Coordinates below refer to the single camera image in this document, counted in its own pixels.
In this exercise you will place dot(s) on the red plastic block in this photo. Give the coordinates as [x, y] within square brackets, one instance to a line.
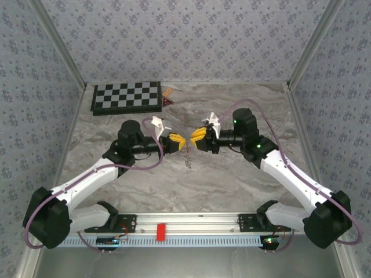
[161, 231]

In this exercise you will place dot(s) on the aluminium table side bar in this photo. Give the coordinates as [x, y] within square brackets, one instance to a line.
[301, 127]
[72, 127]

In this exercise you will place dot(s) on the small circuit board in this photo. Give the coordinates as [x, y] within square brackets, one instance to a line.
[271, 241]
[107, 240]

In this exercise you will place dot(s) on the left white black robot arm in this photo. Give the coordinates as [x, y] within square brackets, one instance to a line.
[87, 179]

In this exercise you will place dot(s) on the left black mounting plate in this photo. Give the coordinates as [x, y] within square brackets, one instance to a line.
[129, 223]

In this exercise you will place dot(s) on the right small circuit board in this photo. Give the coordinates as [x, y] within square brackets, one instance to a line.
[271, 241]

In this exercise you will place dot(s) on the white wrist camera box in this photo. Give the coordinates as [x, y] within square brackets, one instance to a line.
[160, 127]
[213, 120]

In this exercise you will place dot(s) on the small red triangle piece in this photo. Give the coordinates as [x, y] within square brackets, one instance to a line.
[166, 102]

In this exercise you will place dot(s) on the grey metal tray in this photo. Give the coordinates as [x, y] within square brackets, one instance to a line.
[185, 263]

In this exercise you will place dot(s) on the black mounting plate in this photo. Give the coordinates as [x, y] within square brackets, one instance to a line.
[246, 223]
[129, 223]

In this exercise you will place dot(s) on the black grey chessboard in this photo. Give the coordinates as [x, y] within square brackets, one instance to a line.
[127, 95]

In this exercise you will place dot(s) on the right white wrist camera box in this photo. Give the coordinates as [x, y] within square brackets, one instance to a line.
[213, 120]

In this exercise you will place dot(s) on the aluminium frame post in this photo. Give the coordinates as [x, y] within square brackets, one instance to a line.
[312, 43]
[61, 43]

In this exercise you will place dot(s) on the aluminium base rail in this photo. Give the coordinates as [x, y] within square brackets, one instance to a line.
[188, 223]

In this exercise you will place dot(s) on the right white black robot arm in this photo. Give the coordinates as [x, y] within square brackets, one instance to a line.
[290, 176]

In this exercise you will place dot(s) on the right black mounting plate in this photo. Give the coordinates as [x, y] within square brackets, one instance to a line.
[246, 223]

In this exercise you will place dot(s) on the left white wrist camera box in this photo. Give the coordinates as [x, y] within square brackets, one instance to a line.
[160, 127]

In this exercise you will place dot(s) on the left small circuit board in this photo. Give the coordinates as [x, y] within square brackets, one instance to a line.
[107, 240]

